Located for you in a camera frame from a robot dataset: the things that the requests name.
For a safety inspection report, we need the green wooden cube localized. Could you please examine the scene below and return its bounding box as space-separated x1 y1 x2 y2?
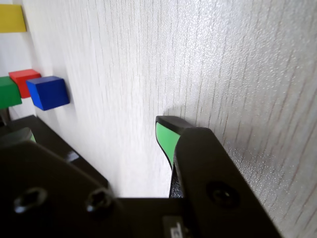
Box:
0 76 23 109

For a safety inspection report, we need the yellow wooden cube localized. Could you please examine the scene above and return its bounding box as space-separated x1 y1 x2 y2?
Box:
0 4 27 33

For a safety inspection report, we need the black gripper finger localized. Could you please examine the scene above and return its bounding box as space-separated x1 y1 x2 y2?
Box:
0 127 131 238

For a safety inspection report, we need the blue wooden cube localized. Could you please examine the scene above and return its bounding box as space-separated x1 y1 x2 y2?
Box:
26 75 70 111

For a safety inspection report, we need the red wooden cube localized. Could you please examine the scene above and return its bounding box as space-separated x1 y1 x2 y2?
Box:
8 69 42 99

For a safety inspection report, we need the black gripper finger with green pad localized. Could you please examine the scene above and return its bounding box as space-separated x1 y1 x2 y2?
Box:
155 116 283 238

